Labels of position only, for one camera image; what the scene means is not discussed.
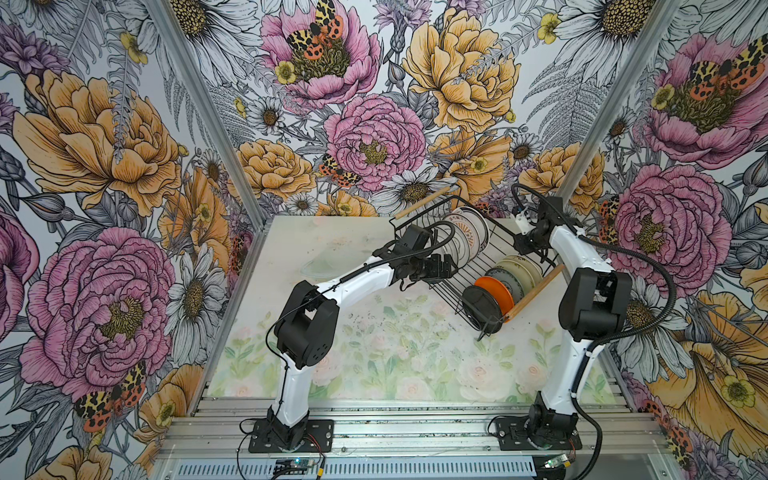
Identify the green red rimmed white plate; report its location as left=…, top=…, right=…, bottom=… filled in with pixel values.
left=442, top=221, right=479, bottom=268

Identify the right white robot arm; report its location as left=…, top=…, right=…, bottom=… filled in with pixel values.
left=514, top=197, right=632, bottom=420

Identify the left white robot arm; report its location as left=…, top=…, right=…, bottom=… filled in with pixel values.
left=268, top=221, right=458, bottom=428

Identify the beige green rimmed plate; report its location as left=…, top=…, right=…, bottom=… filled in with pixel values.
left=485, top=255, right=543, bottom=303

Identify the rearmost green red rimmed plate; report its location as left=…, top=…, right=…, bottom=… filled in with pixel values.
left=454, top=206, right=490, bottom=255

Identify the orange plate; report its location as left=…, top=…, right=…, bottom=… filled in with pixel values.
left=474, top=276, right=515, bottom=316

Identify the black plate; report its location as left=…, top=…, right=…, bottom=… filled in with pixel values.
left=461, top=285, right=503, bottom=335

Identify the right green circuit board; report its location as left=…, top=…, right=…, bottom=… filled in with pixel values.
left=542, top=454, right=571, bottom=469

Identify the green circuit board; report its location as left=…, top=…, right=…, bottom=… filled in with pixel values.
left=542, top=454, right=571, bottom=469
left=272, top=458, right=320, bottom=477

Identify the left green circuit board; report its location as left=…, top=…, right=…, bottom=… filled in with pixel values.
left=272, top=458, right=320, bottom=477

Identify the black wire dish rack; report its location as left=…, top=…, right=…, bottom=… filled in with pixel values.
left=390, top=194, right=557, bottom=340

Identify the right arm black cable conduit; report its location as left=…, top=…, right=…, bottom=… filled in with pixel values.
left=509, top=182, right=678, bottom=480

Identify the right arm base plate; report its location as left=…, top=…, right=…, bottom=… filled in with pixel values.
left=489, top=414, right=583, bottom=451

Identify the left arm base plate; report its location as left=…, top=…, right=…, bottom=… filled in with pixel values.
left=248, top=418, right=335, bottom=454

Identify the aluminium mounting rail frame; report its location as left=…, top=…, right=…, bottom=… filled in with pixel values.
left=158, top=397, right=667, bottom=459

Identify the white vented cable duct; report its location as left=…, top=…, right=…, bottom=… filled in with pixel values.
left=166, top=456, right=536, bottom=479

